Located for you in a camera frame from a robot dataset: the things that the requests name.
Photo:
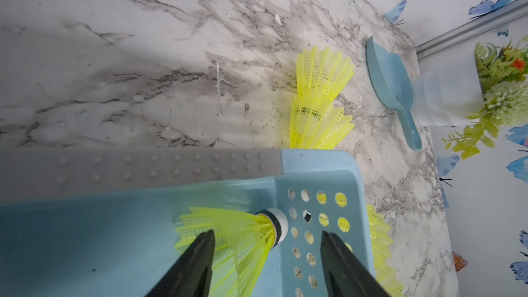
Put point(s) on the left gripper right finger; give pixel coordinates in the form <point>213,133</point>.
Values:
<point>344,274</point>

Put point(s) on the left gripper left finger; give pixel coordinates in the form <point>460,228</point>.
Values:
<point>191,274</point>

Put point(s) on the yellow shuttlecock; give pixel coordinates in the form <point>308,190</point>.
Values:
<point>322,73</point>
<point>317,124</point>
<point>243,242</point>
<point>380,242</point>

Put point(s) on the light blue plastic storage basket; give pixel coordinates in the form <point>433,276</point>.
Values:
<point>99,222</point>

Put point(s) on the light blue plastic scoop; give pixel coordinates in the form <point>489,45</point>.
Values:
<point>393,88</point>

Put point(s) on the artificial plant in white pot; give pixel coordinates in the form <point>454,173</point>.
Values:
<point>476,94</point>

